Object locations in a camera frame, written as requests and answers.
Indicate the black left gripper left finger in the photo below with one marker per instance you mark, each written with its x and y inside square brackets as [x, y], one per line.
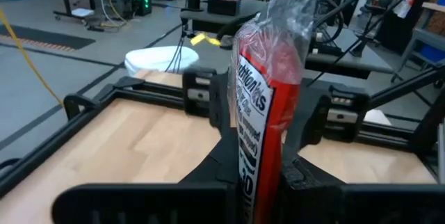
[146, 205]

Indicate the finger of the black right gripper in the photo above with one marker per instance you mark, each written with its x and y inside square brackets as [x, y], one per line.
[313, 119]
[219, 105]

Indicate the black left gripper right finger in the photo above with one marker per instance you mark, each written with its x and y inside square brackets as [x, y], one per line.
[365, 205]

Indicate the red popcorn bag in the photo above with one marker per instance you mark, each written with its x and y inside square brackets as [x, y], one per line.
[278, 112]

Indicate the black box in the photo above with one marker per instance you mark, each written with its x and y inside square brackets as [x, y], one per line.
[224, 6]

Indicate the green-lit computer tower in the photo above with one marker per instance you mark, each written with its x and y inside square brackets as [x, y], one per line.
[140, 3]

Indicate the blue storage bin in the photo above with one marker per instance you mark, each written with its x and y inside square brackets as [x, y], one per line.
[432, 51]

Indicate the grey shelf unit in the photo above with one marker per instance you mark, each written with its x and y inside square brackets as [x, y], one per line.
[424, 36]

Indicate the black floor mat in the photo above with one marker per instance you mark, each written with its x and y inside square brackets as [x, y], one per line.
[52, 38]

